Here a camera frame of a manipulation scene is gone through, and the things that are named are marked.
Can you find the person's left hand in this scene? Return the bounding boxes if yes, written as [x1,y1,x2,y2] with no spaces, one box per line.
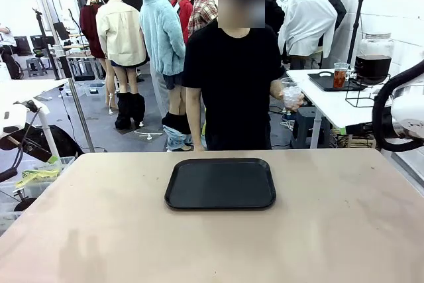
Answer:
[282,89,305,111]

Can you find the short clear plastic cup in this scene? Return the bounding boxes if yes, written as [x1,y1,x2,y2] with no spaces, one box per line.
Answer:
[281,77,303,111]

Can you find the tall clear plastic cup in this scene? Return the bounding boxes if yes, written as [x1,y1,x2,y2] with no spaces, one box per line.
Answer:
[333,62,349,89]

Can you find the person's left forearm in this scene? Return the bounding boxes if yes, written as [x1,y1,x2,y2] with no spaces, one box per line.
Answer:
[270,78,286,100]

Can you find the person's right forearm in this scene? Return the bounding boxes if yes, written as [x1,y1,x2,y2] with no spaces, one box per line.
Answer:
[188,113,204,146]

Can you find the glass drink dispenser jar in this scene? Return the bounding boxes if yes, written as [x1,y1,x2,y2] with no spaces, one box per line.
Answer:
[354,32,395,85]

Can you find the dark grey stool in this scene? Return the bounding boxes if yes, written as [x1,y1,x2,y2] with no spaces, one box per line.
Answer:
[290,106,319,150]

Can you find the white side table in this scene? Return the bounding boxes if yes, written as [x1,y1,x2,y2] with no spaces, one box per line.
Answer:
[286,68,413,150]

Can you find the blue jeans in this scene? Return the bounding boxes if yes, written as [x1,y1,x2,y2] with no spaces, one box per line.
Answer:
[164,125,193,152]

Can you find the black serving tray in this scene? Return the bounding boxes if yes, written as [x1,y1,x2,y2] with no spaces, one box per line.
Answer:
[164,158,277,211]

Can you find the person in black T-shirt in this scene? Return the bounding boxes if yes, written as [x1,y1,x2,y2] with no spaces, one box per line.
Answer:
[182,0,288,151]

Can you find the black tall boot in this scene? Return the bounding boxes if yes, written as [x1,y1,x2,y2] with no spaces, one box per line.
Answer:
[131,93,146,128]
[115,92,133,131]

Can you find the mannequin in white shirt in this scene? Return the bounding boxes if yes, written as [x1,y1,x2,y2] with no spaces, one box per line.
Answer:
[277,0,339,69]

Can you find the black tripod stand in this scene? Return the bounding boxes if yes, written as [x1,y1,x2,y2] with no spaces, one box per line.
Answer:
[346,0,367,69]

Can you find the mannequin in black coat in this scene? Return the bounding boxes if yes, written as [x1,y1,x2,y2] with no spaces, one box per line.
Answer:
[264,0,286,36]

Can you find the mannequin in black jacket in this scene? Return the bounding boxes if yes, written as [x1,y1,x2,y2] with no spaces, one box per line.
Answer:
[317,0,348,34]

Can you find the mannequin in light blue fleece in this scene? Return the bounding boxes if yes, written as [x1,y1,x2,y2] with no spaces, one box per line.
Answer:
[138,0,187,131]

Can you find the mannequin in plaid hooded shirt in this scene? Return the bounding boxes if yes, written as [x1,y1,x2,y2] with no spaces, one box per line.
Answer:
[187,0,219,38]

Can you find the clear plastic storage bin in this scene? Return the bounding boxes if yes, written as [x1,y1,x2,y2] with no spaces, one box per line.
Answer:
[13,156,78,198]

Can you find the black fabric bundle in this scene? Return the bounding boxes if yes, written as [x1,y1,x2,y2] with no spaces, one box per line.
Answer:
[0,123,84,164]

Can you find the mannequin in red jacket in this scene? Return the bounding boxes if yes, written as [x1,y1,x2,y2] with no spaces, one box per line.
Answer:
[170,0,194,39]

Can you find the mannequin in cream jacket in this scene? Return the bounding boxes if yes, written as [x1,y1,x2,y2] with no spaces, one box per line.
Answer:
[95,0,149,111]

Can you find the mannequin in maroon dress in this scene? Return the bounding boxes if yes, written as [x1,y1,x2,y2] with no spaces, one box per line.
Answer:
[79,0,107,62]

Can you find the yellow green tape bundle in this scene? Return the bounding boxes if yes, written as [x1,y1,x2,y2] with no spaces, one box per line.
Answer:
[15,168,61,188]

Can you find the grey plastic stool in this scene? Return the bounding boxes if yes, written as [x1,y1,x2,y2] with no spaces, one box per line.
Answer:
[25,58,48,78]

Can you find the white work table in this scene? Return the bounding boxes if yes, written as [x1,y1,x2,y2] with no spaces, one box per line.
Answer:
[0,78,70,160]

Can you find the seated bystander in white shirt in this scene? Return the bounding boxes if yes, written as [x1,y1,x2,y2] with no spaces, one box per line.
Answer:
[0,24,25,80]

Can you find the black tray with handle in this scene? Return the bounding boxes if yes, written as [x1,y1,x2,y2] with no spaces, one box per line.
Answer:
[307,70,368,93]

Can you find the black wire dispenser stand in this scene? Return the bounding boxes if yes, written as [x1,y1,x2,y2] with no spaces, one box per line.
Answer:
[344,72,392,109]

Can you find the black right arm cable sleeve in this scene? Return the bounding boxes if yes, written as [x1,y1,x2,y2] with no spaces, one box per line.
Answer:
[372,60,424,153]

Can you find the black camera stand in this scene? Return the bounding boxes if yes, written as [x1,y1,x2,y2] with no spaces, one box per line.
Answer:
[32,7,73,81]

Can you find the grey metal frame post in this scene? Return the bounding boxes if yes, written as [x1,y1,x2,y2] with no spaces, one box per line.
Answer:
[31,0,96,153]

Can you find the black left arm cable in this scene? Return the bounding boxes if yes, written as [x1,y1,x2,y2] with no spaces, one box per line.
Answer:
[0,143,26,184]

